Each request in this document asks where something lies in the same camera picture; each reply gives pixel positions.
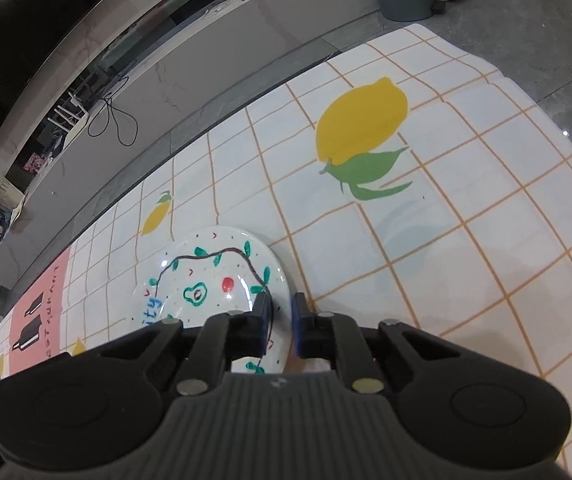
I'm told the white card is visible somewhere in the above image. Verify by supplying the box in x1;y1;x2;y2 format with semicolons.
0;175;27;221

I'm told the white router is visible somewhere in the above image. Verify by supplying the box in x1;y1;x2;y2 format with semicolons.
46;87;91;138

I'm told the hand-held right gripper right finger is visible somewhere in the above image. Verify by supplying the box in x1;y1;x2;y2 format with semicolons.
290;292;462;396

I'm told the black cable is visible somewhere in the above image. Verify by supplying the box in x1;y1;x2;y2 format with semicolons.
87;75;139;147

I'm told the pink placemat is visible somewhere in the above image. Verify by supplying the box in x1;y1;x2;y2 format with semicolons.
8;247;72;376

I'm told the grey television cabinet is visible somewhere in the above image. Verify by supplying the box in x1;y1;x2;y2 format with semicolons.
0;0;381;288

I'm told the black television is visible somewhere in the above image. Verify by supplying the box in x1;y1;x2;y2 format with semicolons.
0;0;118;157

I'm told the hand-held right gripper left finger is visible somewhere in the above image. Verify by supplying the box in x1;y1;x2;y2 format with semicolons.
97;292;273;396

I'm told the white painted plate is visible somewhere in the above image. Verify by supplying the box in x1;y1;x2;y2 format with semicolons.
131;227;291;376

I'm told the lemon print checked tablecloth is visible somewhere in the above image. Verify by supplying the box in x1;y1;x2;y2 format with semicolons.
0;24;572;480

